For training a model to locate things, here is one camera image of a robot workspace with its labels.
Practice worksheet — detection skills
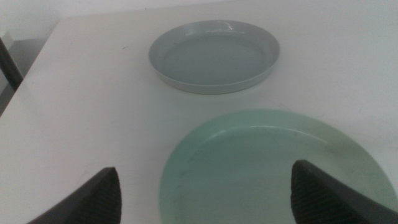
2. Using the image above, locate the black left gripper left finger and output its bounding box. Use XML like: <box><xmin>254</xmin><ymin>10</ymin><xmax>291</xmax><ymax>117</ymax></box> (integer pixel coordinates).
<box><xmin>27</xmin><ymin>167</ymin><xmax>123</xmax><ymax>224</ymax></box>

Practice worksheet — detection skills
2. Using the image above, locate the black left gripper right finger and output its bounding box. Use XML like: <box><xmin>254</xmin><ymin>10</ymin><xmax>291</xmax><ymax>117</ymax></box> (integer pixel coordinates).
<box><xmin>290</xmin><ymin>159</ymin><xmax>398</xmax><ymax>224</ymax></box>

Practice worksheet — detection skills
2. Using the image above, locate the pale green shallow bowl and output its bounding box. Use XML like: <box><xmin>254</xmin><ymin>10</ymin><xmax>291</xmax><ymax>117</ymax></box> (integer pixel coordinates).
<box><xmin>159</xmin><ymin>108</ymin><xmax>398</xmax><ymax>224</ymax></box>

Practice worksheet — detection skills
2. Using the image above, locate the grey shallow bowl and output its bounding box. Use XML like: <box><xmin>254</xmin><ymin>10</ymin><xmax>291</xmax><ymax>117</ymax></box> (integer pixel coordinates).
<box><xmin>148</xmin><ymin>19</ymin><xmax>280</xmax><ymax>95</ymax></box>

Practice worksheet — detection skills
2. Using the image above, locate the dark furniture bar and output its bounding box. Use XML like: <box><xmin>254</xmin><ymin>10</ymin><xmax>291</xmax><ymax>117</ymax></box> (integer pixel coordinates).
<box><xmin>0</xmin><ymin>37</ymin><xmax>24</xmax><ymax>92</ymax></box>

